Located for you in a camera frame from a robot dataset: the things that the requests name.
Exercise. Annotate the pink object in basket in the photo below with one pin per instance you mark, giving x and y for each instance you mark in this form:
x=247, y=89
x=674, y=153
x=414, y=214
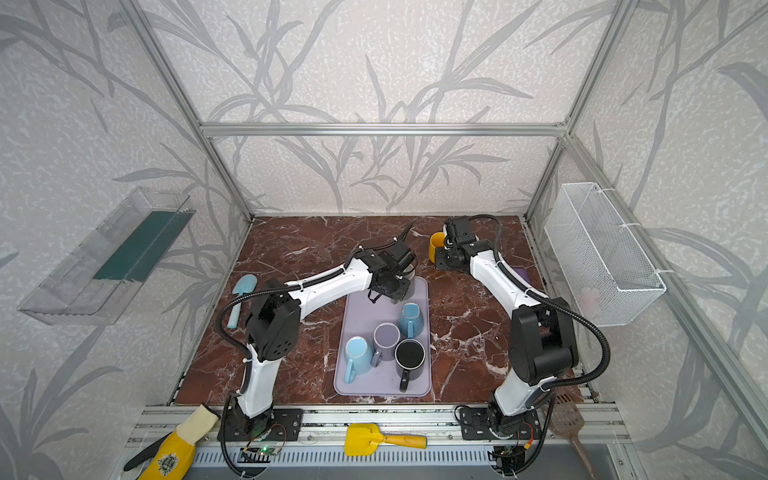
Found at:
x=589, y=300

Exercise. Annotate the purple silicone spatula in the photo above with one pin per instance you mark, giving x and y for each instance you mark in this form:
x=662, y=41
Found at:
x=521, y=276

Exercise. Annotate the light blue toy shovel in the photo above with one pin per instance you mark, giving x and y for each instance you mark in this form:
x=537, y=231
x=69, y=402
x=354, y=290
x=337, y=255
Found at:
x=245, y=285

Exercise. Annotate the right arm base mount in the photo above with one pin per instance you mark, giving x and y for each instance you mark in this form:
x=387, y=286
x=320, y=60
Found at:
x=485, y=423

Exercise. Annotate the light blue mug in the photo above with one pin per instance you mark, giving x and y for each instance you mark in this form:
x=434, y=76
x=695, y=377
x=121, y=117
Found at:
x=358, y=355

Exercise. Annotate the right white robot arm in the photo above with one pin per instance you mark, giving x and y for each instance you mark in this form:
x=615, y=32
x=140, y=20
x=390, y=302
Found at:
x=542, y=339

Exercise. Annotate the aluminium cage frame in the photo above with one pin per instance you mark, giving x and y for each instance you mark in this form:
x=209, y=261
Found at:
x=741, y=390

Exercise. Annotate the yellow toy shovel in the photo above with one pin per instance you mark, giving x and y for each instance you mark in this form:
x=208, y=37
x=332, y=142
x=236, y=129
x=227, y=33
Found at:
x=363, y=439

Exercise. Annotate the green sponge sheet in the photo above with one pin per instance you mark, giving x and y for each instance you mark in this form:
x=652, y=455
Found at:
x=139, y=254

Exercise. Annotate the purple ceramic mug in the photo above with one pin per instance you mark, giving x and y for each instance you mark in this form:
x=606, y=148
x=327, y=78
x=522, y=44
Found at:
x=386, y=337

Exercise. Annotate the black ceramic mug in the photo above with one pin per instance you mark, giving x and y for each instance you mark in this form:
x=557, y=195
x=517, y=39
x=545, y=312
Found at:
x=410, y=358

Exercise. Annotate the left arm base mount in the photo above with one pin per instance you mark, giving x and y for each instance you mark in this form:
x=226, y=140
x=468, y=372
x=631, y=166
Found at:
x=281, y=425

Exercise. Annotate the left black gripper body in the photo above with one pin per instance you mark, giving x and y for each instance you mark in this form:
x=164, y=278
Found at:
x=395, y=285

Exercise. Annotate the lavender plastic tray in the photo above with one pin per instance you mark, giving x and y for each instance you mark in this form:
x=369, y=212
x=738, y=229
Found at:
x=361, y=318

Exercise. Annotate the clear plastic wall shelf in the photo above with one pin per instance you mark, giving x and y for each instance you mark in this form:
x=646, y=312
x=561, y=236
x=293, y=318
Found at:
x=70, y=295

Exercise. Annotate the brown slotted spatula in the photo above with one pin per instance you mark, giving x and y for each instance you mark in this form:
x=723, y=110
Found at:
x=566, y=421

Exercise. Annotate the teal blue mug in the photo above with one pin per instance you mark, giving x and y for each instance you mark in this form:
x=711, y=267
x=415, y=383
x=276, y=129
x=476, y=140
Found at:
x=411, y=321

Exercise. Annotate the yellow ceramic mug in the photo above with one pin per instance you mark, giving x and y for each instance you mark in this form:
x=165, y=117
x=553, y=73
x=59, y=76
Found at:
x=437, y=241

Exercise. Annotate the white wire basket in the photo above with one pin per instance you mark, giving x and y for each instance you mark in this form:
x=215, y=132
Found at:
x=597, y=248

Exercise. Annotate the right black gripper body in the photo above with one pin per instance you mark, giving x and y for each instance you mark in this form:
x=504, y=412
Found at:
x=447, y=258

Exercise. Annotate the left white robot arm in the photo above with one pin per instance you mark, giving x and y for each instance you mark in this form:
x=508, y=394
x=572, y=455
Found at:
x=277, y=310

